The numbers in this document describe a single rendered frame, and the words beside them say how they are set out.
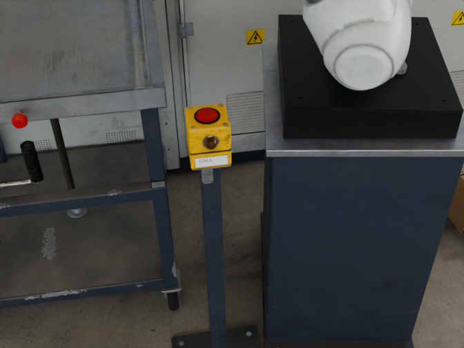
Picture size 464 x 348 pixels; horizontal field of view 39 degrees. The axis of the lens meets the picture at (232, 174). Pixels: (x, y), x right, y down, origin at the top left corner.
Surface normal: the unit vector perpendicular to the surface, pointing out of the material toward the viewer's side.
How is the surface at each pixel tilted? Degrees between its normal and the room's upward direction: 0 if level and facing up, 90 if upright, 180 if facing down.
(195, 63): 90
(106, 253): 0
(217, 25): 90
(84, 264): 0
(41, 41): 0
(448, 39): 89
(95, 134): 90
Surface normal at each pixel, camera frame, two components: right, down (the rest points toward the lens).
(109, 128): 0.15, 0.66
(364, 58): -0.15, 0.79
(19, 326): -0.01, -0.74
